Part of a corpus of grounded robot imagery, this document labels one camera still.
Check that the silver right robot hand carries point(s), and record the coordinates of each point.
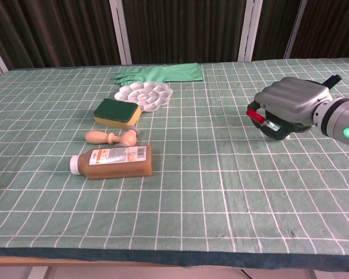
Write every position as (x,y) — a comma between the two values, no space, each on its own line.
(293,98)

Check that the red marker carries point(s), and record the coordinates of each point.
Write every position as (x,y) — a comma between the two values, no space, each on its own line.
(257,117)

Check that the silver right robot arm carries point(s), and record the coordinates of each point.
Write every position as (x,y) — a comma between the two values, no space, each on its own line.
(340,122)

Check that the black mesh pen holder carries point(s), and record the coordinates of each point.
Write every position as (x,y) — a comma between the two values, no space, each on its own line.
(301,128)

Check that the black marker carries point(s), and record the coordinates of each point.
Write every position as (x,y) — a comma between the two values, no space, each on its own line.
(334,80)

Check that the green rubber glove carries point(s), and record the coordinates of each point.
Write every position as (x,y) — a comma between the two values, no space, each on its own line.
(168,72)

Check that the green checked tablecloth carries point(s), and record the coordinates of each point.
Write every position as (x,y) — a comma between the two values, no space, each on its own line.
(192,189)

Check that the white flower paint palette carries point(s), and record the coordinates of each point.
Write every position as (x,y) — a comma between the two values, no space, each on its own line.
(146,94)

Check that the green yellow sponge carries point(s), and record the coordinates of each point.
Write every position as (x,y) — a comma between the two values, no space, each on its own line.
(116,110)

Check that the brown juice bottle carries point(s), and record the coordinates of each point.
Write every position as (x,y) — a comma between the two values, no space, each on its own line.
(116,167)

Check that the wooden mallet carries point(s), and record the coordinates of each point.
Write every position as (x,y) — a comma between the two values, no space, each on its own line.
(100,136)

